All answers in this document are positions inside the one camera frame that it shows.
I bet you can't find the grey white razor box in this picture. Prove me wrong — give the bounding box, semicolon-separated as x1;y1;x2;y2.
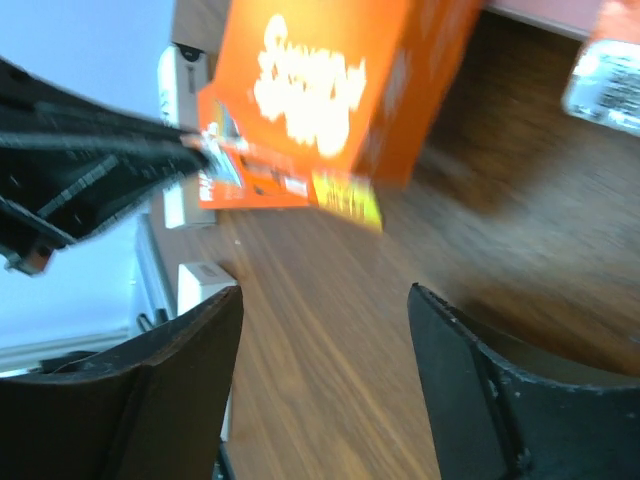
177;262;240;444

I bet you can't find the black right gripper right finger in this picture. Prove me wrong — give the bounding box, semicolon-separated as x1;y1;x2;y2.
407;283;639;479

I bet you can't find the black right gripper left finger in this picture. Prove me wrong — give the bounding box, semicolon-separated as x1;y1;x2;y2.
1;286;244;479

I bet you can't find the orange Gillette razor box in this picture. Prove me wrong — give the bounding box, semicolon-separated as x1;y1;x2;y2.
198;0;482;231
562;0;639;136

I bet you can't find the white Harry's razor box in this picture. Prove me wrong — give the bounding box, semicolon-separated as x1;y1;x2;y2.
158;43;216;230

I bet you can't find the pink three-tier wooden shelf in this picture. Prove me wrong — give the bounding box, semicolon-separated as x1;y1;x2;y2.
486;0;602;40

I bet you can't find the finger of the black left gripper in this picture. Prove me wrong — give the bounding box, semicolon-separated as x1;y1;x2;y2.
1;60;212;275

